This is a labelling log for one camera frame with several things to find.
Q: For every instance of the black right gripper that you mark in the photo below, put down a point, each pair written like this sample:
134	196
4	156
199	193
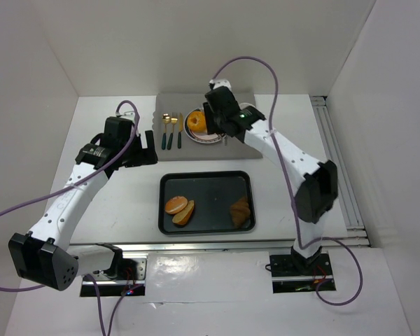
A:
215	123

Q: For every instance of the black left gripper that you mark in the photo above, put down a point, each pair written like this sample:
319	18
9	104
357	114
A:
140	151

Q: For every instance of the orange bagel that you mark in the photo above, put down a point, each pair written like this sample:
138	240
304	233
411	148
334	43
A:
196	121

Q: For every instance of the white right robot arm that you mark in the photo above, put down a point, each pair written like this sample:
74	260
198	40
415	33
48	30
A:
312	184

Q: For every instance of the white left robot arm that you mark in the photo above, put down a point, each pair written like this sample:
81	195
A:
42	255

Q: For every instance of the small oval bread slice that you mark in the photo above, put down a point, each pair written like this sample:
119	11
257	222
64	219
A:
182	217

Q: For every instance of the grey cloth placemat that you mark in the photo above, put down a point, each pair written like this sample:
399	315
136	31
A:
192	151

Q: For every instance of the white plate teal red rim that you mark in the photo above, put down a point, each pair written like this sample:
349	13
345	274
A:
202	137

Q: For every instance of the sesame bun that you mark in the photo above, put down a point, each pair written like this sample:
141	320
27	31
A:
175	205

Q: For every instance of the black baking tray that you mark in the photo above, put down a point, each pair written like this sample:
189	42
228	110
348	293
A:
213	192

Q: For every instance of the brown croissant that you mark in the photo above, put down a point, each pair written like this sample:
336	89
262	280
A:
240	212

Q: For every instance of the gold spoon green handle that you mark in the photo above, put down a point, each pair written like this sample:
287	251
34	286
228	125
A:
166	119

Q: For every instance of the gold knife green handle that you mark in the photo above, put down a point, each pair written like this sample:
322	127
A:
180	129

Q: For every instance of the gold fork green handle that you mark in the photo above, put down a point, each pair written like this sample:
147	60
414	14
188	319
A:
173	121

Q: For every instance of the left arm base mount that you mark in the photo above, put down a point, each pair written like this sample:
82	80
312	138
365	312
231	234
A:
131	281

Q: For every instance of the aluminium front rail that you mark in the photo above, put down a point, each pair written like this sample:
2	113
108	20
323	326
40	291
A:
206	246

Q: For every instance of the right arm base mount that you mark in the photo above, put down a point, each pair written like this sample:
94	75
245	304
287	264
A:
288	278

